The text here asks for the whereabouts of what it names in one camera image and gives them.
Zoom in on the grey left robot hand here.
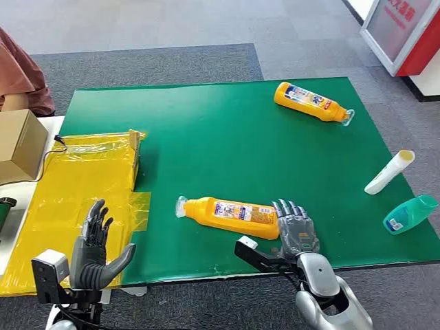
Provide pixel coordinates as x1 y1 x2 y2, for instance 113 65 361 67
69 199 137 290

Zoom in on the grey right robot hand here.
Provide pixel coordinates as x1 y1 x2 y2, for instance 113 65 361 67
272 199 320 261

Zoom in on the orange bottle with clear cap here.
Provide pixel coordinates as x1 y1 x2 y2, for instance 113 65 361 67
175 195 280 241
273 82 355 127

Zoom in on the white tube bottle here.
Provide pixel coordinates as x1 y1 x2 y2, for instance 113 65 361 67
365 149 416 196

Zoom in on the teal plastic bottle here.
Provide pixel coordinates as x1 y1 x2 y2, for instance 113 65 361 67
383 195 439 236

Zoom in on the yellow plastic sheet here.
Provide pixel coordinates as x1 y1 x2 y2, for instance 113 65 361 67
0 131 152 298

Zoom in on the white side table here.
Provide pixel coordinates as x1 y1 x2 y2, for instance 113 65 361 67
0 115 66 277

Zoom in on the dark green round object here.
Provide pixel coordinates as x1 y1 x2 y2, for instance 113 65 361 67
0 197 17 234

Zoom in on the green table mat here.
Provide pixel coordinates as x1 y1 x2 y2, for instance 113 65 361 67
60 76 440 285

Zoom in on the cardboard strip with yellow tape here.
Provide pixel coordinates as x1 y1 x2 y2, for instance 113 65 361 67
128 129 141 193

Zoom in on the brown cardboard box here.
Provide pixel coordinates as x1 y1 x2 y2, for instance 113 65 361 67
0 109 49 186

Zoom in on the white platform with black edge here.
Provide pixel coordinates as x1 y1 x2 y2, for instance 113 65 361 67
402 58 440 102

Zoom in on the red and white sign stand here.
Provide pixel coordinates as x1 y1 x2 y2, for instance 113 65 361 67
359 0 440 78

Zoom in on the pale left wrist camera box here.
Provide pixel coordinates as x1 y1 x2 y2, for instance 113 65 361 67
31 249 70 305

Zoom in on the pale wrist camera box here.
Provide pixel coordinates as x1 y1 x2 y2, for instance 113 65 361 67
235 236 288 274
31 249 70 305

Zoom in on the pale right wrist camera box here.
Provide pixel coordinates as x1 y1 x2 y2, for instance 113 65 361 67
235 236 288 274

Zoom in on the thin black cable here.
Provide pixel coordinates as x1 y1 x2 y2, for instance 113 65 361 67
32 134 68 184

